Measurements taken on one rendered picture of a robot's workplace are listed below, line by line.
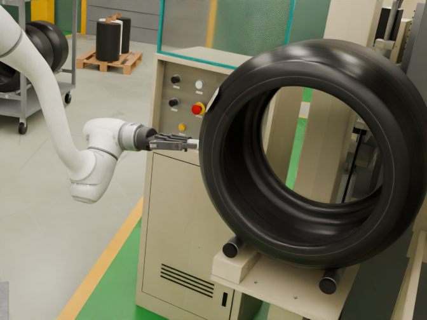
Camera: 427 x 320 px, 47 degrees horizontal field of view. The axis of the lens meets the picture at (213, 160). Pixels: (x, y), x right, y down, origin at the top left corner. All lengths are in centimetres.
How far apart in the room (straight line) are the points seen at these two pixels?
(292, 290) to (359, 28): 77
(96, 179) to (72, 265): 142
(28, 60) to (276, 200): 84
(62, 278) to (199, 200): 100
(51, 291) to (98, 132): 130
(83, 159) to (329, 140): 75
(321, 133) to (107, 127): 67
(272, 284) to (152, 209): 97
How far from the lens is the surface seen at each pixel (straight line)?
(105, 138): 156
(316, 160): 160
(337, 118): 155
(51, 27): 550
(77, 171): 150
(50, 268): 288
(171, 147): 145
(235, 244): 139
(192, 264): 229
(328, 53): 118
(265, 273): 150
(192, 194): 213
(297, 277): 152
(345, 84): 115
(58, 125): 143
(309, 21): 1017
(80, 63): 764
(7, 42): 129
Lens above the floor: 163
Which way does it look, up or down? 21 degrees down
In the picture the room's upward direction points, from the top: 7 degrees clockwise
